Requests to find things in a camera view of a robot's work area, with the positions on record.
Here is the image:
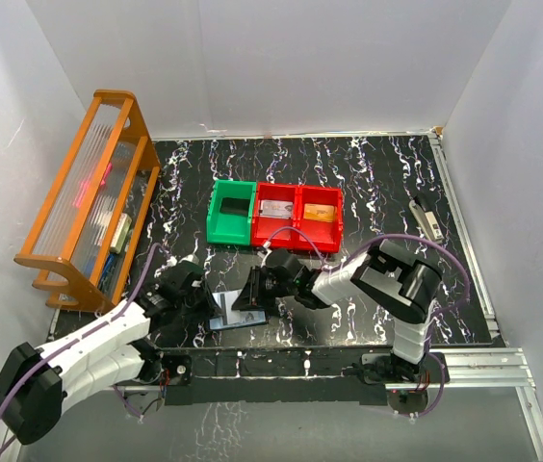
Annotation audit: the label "red double plastic bin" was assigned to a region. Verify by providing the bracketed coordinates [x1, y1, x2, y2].
[250, 183, 344, 254]

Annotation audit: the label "green plastic bin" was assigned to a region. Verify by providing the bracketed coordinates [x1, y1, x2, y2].
[206, 180, 257, 246]

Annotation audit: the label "dark grey credit card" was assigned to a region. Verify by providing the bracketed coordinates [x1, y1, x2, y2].
[220, 197, 251, 217]

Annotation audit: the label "black silver stapler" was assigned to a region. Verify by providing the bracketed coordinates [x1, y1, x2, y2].
[408, 193, 444, 244]

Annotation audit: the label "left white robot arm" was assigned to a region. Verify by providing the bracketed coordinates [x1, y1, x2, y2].
[0, 259, 220, 445]

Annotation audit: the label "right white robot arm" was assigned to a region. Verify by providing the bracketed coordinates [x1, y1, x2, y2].
[231, 238, 442, 366]

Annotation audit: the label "silver credit card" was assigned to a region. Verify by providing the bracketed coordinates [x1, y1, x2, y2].
[259, 199, 294, 219]

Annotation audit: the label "orange credit card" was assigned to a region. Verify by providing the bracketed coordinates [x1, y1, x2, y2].
[303, 203, 337, 222]

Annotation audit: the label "white eraser box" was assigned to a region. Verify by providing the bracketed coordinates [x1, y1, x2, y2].
[109, 213, 132, 254]

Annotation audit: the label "wooden shelf rack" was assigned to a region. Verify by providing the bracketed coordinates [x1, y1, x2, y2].
[13, 90, 161, 313]

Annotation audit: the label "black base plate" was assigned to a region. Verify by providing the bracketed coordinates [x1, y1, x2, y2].
[107, 345, 451, 408]

